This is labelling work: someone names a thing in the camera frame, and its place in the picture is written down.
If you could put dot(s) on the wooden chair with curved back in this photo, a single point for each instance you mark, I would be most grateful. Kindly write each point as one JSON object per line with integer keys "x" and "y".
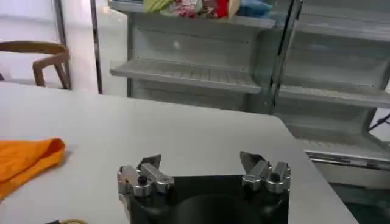
{"x": 48, "y": 59}

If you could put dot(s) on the empty grey shelf rack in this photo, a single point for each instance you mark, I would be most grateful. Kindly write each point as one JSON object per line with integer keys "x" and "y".
{"x": 335, "y": 91}

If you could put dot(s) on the orange t-shirt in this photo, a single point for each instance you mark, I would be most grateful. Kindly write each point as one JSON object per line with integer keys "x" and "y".
{"x": 21, "y": 161}

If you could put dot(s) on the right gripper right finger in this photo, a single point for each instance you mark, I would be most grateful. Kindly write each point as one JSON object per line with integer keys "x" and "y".
{"x": 265, "y": 176}

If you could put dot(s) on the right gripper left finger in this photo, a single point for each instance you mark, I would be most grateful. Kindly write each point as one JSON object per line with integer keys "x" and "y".
{"x": 146, "y": 179}

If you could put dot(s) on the grey shelf rack with clothes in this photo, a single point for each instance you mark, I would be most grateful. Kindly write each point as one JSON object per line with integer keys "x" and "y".
{"x": 189, "y": 73}

